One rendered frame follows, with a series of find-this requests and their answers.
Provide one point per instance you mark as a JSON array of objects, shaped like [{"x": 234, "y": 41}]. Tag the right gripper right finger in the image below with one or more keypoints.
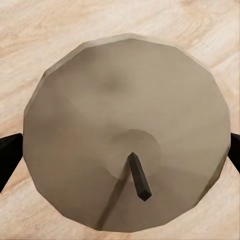
[{"x": 234, "y": 152}]

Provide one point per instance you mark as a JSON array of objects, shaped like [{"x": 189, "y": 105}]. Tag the pillar candle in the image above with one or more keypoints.
[{"x": 126, "y": 133}]

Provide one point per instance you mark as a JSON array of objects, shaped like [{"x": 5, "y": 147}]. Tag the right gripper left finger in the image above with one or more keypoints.
[{"x": 11, "y": 152}]

